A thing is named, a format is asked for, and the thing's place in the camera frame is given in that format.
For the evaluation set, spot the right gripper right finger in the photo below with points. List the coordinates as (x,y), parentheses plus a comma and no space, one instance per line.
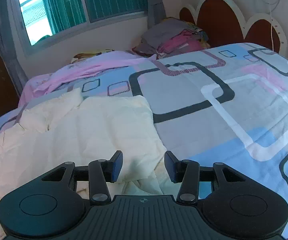
(185,172)

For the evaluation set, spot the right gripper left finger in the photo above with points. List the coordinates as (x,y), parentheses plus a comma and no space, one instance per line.
(100,173)

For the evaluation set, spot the cream quilted puffer jacket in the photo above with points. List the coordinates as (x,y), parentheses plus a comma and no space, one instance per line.
(71,128)

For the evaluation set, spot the folded clothes pile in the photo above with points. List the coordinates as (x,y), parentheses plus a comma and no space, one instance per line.
(171,37)

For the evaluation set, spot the patterned bed sheet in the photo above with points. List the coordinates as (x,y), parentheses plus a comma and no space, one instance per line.
(225,108)

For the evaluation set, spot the pink blanket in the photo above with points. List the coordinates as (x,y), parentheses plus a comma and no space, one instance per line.
(44,84)

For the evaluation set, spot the yellow patterned pillow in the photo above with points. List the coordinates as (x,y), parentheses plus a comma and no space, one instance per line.
(85,55)

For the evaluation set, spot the red white headboard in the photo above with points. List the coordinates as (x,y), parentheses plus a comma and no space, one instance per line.
(224,23)

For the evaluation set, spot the window with teal curtain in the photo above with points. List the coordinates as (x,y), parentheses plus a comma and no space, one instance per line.
(43,23)

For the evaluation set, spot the right grey curtain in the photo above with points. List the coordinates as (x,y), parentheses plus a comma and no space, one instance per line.
(154,2)

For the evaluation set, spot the grey curtain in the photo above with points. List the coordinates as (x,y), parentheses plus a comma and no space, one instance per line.
(8,51)
(154,2)

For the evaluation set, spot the left grey curtain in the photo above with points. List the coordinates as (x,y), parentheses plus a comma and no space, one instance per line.
(8,51)

